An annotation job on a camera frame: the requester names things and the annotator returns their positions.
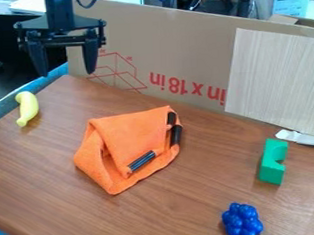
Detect cardboard box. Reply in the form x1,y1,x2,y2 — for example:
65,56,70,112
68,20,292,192
63,0,314,123

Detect green block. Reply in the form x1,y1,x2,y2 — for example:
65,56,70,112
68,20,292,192
255,136,292,187

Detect blue toy grapes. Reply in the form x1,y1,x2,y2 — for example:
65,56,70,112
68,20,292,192
219,200,265,235

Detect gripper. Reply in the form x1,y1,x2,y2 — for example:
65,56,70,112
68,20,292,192
12,9,110,80

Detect orange cloth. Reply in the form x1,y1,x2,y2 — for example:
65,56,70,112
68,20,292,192
69,104,189,199

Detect yellow toy banana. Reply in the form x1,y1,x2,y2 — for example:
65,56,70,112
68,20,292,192
13,90,41,128

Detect wooden board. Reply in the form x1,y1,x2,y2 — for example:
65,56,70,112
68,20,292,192
218,23,314,145

